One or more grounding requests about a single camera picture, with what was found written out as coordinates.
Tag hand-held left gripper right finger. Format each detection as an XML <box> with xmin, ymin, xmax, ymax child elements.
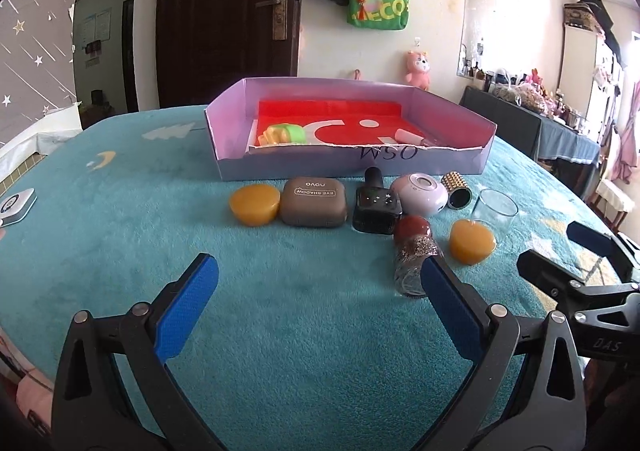
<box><xmin>420</xmin><ymin>256</ymin><xmax>588</xmax><ymax>451</ymax></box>

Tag glitter bottle with red cap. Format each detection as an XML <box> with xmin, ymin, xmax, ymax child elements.
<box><xmin>392</xmin><ymin>215</ymin><xmax>445</xmax><ymax>299</ymax></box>

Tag heart-shaped orange soap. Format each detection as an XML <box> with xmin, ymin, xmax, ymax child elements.
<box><xmin>448</xmin><ymin>219</ymin><xmax>497</xmax><ymax>265</ymax></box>

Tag pink round device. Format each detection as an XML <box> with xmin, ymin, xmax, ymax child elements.
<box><xmin>389</xmin><ymin>172</ymin><xmax>449</xmax><ymax>216</ymax></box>

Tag purple cardboard box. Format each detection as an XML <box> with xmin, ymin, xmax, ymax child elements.
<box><xmin>204</xmin><ymin>77</ymin><xmax>497</xmax><ymax>182</ymax></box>

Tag pink nail polish bottle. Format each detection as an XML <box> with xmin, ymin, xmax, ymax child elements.
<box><xmin>392</xmin><ymin>128</ymin><xmax>431</xmax><ymax>146</ymax></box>

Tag brass door handle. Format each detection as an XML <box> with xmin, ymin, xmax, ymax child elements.
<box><xmin>255</xmin><ymin>0</ymin><xmax>289</xmax><ymax>40</ymax></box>

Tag white notice board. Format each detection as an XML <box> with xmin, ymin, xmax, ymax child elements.
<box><xmin>82</xmin><ymin>8</ymin><xmax>112</xmax><ymax>69</ymax></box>

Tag dark wooden door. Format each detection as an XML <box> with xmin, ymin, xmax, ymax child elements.
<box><xmin>156</xmin><ymin>0</ymin><xmax>308</xmax><ymax>109</ymax></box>

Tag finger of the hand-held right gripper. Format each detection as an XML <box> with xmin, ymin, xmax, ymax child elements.
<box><xmin>516</xmin><ymin>248</ymin><xmax>601</xmax><ymax>317</ymax></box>
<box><xmin>566</xmin><ymin>221</ymin><xmax>640</xmax><ymax>277</ymax></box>

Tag white and grey gadget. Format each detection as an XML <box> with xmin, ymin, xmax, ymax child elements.
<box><xmin>0</xmin><ymin>188</ymin><xmax>37</xmax><ymax>228</ymax></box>

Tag green and yellow toy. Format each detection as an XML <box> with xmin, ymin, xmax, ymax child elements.
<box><xmin>256</xmin><ymin>125</ymin><xmax>307</xmax><ymax>146</ymax></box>

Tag white wardrobe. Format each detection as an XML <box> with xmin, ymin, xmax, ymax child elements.
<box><xmin>557</xmin><ymin>23</ymin><xmax>626</xmax><ymax>132</ymax></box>

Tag pink plush toy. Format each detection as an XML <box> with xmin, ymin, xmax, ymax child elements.
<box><xmin>404</xmin><ymin>50</ymin><xmax>432</xmax><ymax>92</ymax></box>

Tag wall mirror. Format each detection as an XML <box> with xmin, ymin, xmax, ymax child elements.
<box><xmin>456</xmin><ymin>0</ymin><xmax>498</xmax><ymax>79</ymax></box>

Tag clear plastic cup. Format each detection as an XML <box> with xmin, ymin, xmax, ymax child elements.
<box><xmin>470</xmin><ymin>188</ymin><xmax>519</xmax><ymax>239</ymax></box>

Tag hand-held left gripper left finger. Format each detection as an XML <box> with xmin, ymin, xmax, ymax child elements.
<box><xmin>50</xmin><ymin>252</ymin><xmax>221</xmax><ymax>451</ymax></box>

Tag black nail polish bottle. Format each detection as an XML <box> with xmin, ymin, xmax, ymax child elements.
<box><xmin>351</xmin><ymin>167</ymin><xmax>404</xmax><ymax>237</ymax></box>

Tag cream stool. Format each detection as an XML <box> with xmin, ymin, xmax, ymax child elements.
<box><xmin>592</xmin><ymin>178</ymin><xmax>632</xmax><ymax>232</ymax></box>

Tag gold studded cylinder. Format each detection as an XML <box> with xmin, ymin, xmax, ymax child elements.
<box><xmin>441</xmin><ymin>171</ymin><xmax>473</xmax><ymax>210</ymax></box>

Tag brown eye shadow case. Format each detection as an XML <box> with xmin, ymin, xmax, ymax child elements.
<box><xmin>278</xmin><ymin>176</ymin><xmax>349</xmax><ymax>229</ymax></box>

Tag round orange soap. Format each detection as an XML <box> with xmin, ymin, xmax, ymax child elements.
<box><xmin>229</xmin><ymin>184</ymin><xmax>281</xmax><ymax>227</ymax></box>

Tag star-print curtain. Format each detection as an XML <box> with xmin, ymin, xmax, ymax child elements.
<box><xmin>0</xmin><ymin>0</ymin><xmax>96</xmax><ymax>146</ymax></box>

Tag teal star-print blanket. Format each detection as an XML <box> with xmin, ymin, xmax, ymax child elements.
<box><xmin>0</xmin><ymin>103</ymin><xmax>640</xmax><ymax>451</ymax></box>

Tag pink hanging clothes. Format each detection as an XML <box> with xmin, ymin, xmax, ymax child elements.
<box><xmin>612</xmin><ymin>81</ymin><xmax>640</xmax><ymax>184</ymax></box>

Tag dark covered table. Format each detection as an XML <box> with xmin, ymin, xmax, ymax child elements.
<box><xmin>460</xmin><ymin>86</ymin><xmax>601</xmax><ymax>186</ymax></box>

